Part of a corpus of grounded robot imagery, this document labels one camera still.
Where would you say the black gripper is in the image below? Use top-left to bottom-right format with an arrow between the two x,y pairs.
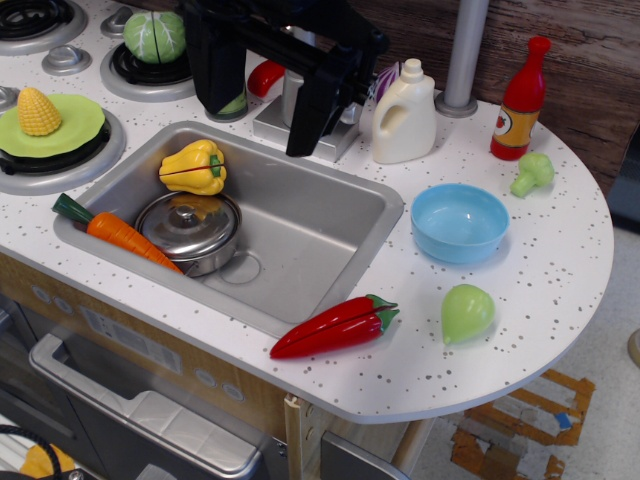
180,1 -> 389,156

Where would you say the light green toy pear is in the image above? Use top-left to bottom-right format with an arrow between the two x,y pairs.
441,284 -> 496,344

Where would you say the light blue plastic bowl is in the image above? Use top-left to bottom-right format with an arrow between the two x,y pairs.
410,184 -> 510,264

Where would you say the red toy tomato slice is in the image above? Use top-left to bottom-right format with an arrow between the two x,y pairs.
247,60 -> 285,99

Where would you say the green toy can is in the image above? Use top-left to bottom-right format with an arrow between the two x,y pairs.
205,88 -> 249,123

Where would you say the silver toy faucet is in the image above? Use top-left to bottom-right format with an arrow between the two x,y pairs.
252,24 -> 362,164

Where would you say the back right stove burner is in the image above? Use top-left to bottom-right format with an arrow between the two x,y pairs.
100,42 -> 195,103

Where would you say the stove burner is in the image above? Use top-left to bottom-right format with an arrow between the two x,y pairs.
1,0 -> 88,56
1,109 -> 126,196
100,42 -> 195,103

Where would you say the yellow toy bell pepper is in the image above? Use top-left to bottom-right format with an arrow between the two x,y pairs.
159,139 -> 227,196

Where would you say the purple toy onion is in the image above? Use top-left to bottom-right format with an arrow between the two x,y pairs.
369,62 -> 402,103

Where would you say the green toy cabbage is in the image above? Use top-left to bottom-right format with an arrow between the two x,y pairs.
123,11 -> 186,64

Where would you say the cream toy detergent bottle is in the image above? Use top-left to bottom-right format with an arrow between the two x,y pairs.
372,58 -> 437,164

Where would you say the silver toy sink basin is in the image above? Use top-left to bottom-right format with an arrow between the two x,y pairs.
54,121 -> 404,337

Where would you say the steel pot with lid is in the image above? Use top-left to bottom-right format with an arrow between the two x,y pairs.
135,192 -> 242,277

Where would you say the grey stove knob rear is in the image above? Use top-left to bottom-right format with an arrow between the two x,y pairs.
100,6 -> 133,39

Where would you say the grey stove knob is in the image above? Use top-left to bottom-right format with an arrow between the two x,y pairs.
0,86 -> 20,114
100,6 -> 133,39
41,44 -> 92,76

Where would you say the light green toy plate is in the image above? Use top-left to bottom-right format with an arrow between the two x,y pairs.
0,94 -> 106,158

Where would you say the grey metal pole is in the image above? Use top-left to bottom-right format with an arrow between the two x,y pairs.
435,0 -> 489,118

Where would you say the orange toy carrot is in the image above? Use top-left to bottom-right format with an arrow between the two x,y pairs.
52,193 -> 182,274

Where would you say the yellow toy corn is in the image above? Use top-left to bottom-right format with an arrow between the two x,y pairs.
17,87 -> 62,137

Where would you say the red toy ketchup bottle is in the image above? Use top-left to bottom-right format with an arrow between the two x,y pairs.
490,36 -> 551,161

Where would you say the back left stove burner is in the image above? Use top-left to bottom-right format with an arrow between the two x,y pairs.
1,0 -> 88,56

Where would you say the red toy chili pepper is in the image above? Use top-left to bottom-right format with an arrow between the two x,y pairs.
270,294 -> 399,359

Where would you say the grey stove knob left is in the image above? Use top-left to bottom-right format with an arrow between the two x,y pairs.
0,86 -> 20,114

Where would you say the front left stove burner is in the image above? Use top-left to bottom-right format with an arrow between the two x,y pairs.
1,109 -> 126,196

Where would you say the green toy broccoli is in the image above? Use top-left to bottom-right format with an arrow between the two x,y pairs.
510,152 -> 555,198

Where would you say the silver oven door handle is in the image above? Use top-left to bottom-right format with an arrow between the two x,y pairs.
30,334 -> 269,479

